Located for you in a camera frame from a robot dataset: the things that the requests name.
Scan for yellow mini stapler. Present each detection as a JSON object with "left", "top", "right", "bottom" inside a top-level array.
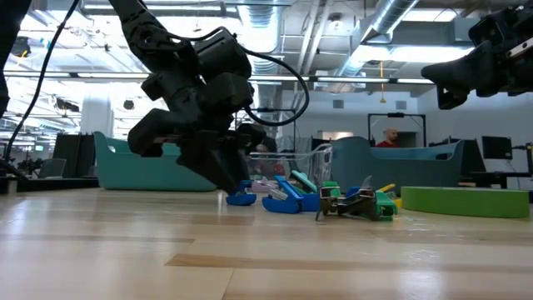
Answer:
[{"left": 376, "top": 182, "right": 403, "bottom": 209}]

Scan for green mini stapler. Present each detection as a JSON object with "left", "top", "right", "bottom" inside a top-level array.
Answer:
[
  {"left": 366, "top": 189, "right": 399, "bottom": 222},
  {"left": 321, "top": 180, "right": 341, "bottom": 198}
]

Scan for silver ventilation duct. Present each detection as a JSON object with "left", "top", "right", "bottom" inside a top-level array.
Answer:
[
  {"left": 248, "top": 3, "right": 285, "bottom": 76},
  {"left": 336, "top": 0, "right": 420, "bottom": 77}
]

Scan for black staple remover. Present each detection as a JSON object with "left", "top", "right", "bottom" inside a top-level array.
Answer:
[{"left": 315, "top": 174, "right": 378, "bottom": 222}]

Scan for dark teal plastic bin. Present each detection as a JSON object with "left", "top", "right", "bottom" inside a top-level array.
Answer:
[{"left": 331, "top": 136, "right": 466, "bottom": 197}]

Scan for light teal plastic bin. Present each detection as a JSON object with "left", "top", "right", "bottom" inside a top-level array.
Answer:
[{"left": 93, "top": 131, "right": 218, "bottom": 193}]

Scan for green tape roll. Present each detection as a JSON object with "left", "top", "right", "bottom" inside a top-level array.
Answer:
[{"left": 401, "top": 186, "right": 531, "bottom": 219}]

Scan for cyan staple remover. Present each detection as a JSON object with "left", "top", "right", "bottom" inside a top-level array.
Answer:
[{"left": 289, "top": 169, "right": 320, "bottom": 195}]

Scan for black monitor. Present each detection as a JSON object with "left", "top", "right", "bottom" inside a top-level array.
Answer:
[{"left": 481, "top": 136, "right": 513, "bottom": 160}]

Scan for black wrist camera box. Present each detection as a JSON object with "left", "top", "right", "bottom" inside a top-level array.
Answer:
[
  {"left": 193, "top": 27, "right": 254, "bottom": 83},
  {"left": 469, "top": 3, "right": 521, "bottom": 45}
]

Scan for lavender staple remover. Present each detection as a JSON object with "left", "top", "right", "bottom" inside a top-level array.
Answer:
[{"left": 251, "top": 177, "right": 279, "bottom": 193}]

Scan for grey chair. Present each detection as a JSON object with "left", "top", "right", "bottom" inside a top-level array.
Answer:
[{"left": 37, "top": 157, "right": 67, "bottom": 180}]

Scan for clear plastic bin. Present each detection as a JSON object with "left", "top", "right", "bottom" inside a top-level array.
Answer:
[{"left": 248, "top": 142, "right": 334, "bottom": 193}]

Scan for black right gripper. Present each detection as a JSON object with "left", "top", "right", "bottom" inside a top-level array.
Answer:
[{"left": 421, "top": 38, "right": 522, "bottom": 111}]

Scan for black cabinet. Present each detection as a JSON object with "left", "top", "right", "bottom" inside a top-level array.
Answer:
[{"left": 52, "top": 132, "right": 96, "bottom": 178}]

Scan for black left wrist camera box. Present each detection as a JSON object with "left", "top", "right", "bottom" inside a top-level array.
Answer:
[{"left": 193, "top": 27, "right": 254, "bottom": 83}]

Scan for person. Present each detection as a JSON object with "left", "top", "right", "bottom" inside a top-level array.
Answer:
[
  {"left": 374, "top": 127, "right": 401, "bottom": 149},
  {"left": 252, "top": 135, "right": 288, "bottom": 180}
]

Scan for black gantry frame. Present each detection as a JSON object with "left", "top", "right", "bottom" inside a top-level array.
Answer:
[{"left": 367, "top": 112, "right": 427, "bottom": 147}]

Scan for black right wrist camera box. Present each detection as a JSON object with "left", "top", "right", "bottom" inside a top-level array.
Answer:
[{"left": 469, "top": 3, "right": 521, "bottom": 45}]

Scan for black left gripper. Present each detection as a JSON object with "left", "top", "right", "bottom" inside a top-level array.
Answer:
[{"left": 127, "top": 70, "right": 267, "bottom": 195}]

